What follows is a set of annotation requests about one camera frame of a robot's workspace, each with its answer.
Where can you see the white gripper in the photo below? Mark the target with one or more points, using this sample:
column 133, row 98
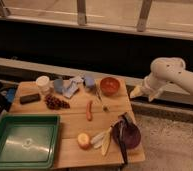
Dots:
column 151, row 86

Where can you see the blue plastic cup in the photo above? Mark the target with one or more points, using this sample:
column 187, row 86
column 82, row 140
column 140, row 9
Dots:
column 58, row 85

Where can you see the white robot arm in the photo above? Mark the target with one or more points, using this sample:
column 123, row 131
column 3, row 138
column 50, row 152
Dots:
column 163, row 71

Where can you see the black spatula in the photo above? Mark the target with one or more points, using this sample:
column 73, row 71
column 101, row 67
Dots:
column 124, row 121

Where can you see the orange bowl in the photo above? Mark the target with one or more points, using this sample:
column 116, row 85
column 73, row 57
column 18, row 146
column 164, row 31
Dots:
column 109, row 86

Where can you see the metal fork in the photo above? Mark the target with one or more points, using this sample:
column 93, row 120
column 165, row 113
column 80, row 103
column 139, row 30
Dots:
column 104, row 107

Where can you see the light blue cup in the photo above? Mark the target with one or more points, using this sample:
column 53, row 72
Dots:
column 89, row 82

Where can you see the orange carrot sausage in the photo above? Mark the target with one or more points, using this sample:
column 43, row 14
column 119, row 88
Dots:
column 88, row 111

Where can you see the wooden cutting board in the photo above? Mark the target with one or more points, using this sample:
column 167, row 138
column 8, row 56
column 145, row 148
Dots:
column 74, row 121

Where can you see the orange yellow fruit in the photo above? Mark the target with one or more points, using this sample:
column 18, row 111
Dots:
column 83, row 140

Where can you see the bunch of dark grapes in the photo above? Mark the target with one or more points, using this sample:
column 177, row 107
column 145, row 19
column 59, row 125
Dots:
column 55, row 103

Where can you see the white plastic cup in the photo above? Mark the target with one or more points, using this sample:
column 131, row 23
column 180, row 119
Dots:
column 43, row 83

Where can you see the black rectangular sponge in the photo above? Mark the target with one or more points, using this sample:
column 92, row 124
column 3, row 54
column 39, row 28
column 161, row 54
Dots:
column 30, row 98

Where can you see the green plastic tray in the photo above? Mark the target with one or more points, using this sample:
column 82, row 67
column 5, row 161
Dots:
column 28, row 141

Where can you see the blue object at left edge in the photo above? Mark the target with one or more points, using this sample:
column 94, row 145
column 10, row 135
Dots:
column 10, row 94

